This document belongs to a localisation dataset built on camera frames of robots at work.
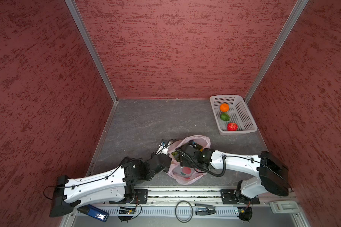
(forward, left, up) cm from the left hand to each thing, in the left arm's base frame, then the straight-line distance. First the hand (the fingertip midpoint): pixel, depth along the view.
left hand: (168, 158), depth 73 cm
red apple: (+27, -44, -9) cm, 52 cm away
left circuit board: (-22, +23, -17) cm, 36 cm away
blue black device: (-23, +35, -11) cm, 43 cm away
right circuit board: (-23, -41, -16) cm, 49 cm away
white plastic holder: (-20, -59, -11) cm, 64 cm away
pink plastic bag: (-5, -10, -14) cm, 18 cm away
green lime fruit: (+36, -41, -9) cm, 55 cm away
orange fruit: (+46, -43, -10) cm, 64 cm away
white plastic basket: (+42, -55, -12) cm, 70 cm away
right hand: (0, -9, -10) cm, 14 cm away
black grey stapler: (-21, -18, -13) cm, 31 cm away
